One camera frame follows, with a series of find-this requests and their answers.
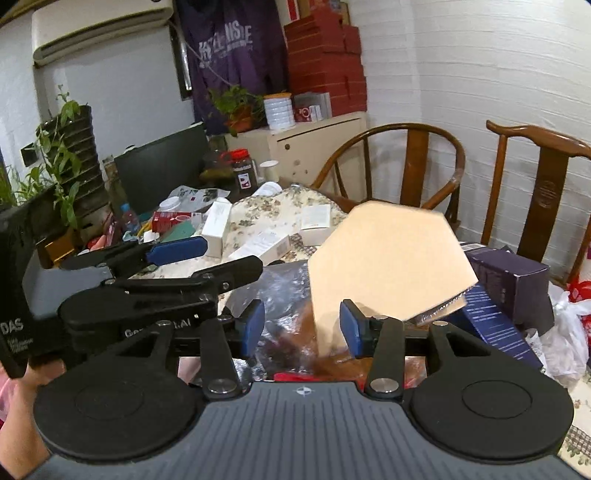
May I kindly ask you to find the brown cardboard box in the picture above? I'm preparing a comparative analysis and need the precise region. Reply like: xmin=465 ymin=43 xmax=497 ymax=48
xmin=308 ymin=201 xmax=478 ymax=356

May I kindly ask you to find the person's left hand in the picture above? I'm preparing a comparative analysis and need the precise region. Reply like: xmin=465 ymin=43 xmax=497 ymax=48
xmin=1 ymin=360 xmax=66 ymax=479

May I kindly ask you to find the clear bag with pink contents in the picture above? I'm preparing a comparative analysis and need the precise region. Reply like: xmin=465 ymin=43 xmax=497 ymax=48
xmin=221 ymin=262 xmax=417 ymax=384

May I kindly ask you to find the tall white box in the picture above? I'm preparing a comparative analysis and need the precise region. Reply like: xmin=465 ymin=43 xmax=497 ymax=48
xmin=201 ymin=198 xmax=232 ymax=258

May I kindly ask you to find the flat white box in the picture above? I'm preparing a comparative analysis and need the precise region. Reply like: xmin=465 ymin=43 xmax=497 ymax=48
xmin=228 ymin=231 xmax=290 ymax=266

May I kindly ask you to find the black monitor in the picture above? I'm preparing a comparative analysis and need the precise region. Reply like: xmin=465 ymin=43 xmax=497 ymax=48
xmin=114 ymin=122 xmax=209 ymax=214

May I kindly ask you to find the floral quilted tablecloth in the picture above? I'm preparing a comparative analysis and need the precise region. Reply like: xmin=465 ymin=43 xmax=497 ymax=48
xmin=132 ymin=187 xmax=590 ymax=479

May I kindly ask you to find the brown jar red lid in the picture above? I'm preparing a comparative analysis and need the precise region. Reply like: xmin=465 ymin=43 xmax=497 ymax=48
xmin=229 ymin=149 xmax=259 ymax=195

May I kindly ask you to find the leafy plant by window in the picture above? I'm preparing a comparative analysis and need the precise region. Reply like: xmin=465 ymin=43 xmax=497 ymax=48
xmin=1 ymin=85 xmax=93 ymax=228

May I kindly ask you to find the potted green plant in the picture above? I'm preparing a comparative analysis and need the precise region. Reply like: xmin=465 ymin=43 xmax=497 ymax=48
xmin=208 ymin=85 xmax=264 ymax=137

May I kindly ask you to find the cream cabinet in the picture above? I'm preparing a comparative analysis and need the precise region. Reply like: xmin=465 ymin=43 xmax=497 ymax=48
xmin=225 ymin=112 xmax=368 ymax=186

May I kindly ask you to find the round-back wooden chair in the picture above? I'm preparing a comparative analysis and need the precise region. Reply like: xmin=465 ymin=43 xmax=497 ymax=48
xmin=311 ymin=122 xmax=466 ymax=230

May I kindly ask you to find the purple rectangular box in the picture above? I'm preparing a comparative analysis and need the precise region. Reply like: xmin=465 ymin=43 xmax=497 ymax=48
xmin=462 ymin=243 xmax=554 ymax=336

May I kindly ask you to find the stack of white containers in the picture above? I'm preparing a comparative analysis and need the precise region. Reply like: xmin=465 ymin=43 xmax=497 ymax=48
xmin=263 ymin=93 xmax=296 ymax=132

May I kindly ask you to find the white plastic bag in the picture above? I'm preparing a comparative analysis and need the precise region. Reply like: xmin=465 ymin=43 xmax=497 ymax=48
xmin=526 ymin=283 xmax=590 ymax=391

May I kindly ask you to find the purple hanging shirt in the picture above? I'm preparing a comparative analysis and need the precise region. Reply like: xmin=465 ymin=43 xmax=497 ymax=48
xmin=176 ymin=1 xmax=288 ymax=135

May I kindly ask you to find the straight-back wooden chair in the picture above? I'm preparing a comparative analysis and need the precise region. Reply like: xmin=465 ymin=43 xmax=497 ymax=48
xmin=481 ymin=120 xmax=590 ymax=261

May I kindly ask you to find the stack of red boxes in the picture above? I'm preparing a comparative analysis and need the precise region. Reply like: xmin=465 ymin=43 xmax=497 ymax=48
xmin=284 ymin=8 xmax=368 ymax=116

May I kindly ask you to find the white air conditioner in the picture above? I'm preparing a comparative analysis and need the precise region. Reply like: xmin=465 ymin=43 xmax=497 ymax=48
xmin=31 ymin=0 xmax=174 ymax=66

